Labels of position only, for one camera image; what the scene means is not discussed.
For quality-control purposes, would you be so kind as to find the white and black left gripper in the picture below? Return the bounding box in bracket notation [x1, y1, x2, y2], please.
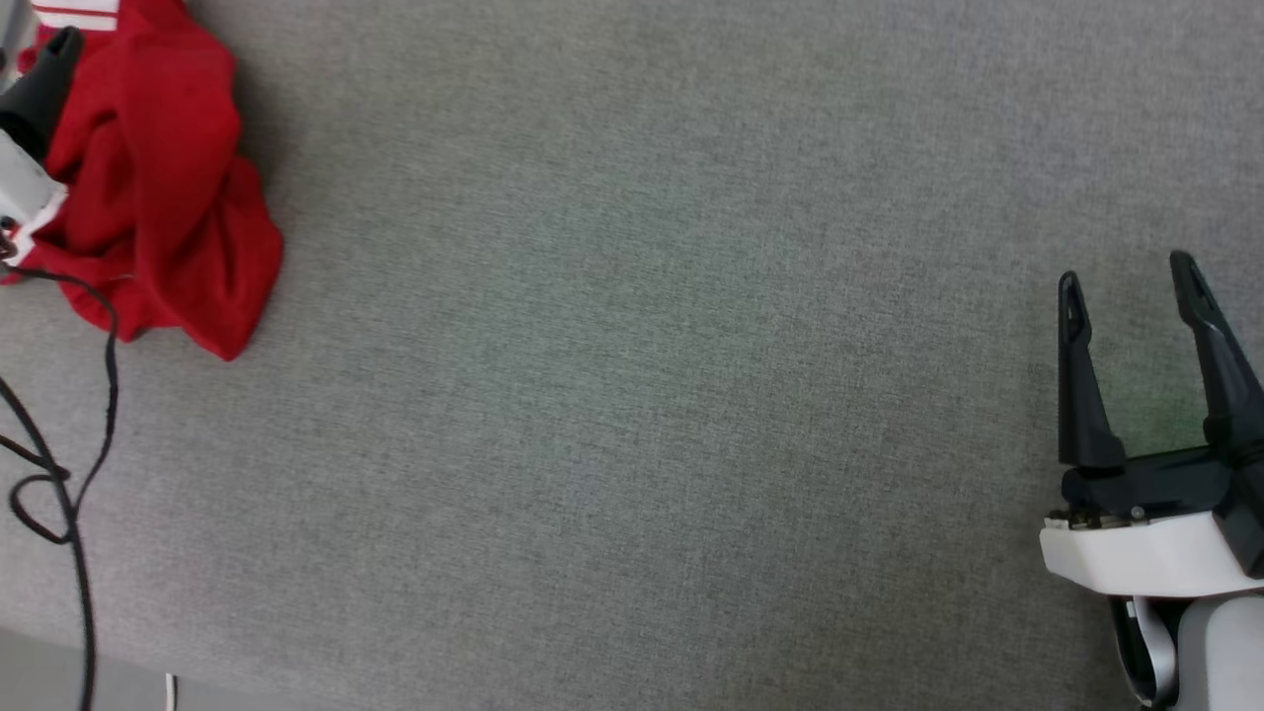
[0, 27, 86, 262]

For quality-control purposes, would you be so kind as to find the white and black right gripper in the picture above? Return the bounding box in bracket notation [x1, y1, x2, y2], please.
[1039, 249, 1264, 599]

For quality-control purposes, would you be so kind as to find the red jersey with white trim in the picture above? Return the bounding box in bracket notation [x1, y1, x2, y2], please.
[0, 0, 285, 362]

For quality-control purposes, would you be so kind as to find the thin black cable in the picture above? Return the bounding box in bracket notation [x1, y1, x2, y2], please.
[0, 263, 121, 711]

